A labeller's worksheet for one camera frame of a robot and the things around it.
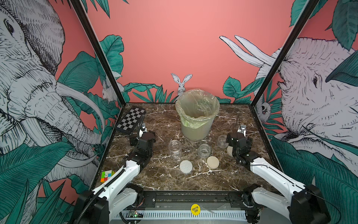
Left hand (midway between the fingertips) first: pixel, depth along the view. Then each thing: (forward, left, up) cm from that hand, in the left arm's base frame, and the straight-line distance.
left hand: (142, 130), depth 82 cm
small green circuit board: (-40, +2, -17) cm, 43 cm away
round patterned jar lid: (-17, -26, -17) cm, 35 cm away
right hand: (-2, -58, -2) cm, 58 cm away
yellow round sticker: (-39, -29, -17) cm, 52 cm away
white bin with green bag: (+21, -36, -6) cm, 42 cm away
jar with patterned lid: (-4, -19, -16) cm, 25 cm away
